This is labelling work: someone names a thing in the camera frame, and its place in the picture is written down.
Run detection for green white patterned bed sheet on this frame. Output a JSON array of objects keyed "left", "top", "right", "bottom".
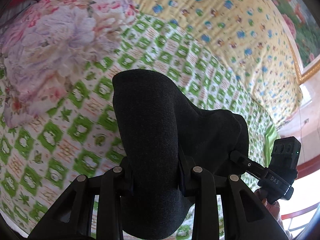
[{"left": 1, "top": 14, "right": 279, "bottom": 233}]

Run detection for person's right hand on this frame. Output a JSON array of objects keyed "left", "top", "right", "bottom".
[{"left": 254, "top": 189, "right": 293, "bottom": 240}]

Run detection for gold framed floral picture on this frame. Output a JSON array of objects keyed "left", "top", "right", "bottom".
[{"left": 271, "top": 0, "right": 319, "bottom": 83}]

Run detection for dark pants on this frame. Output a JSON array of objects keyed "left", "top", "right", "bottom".
[{"left": 112, "top": 69, "right": 249, "bottom": 239}]

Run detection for black tracking camera box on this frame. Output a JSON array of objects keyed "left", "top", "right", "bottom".
[{"left": 268, "top": 137, "right": 301, "bottom": 185}]

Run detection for yellow cartoon print quilt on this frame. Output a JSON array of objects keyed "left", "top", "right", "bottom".
[{"left": 134, "top": 0, "right": 303, "bottom": 125}]

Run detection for pink floral folded blanket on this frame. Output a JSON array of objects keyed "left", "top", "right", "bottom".
[{"left": 1, "top": 0, "right": 137, "bottom": 128}]

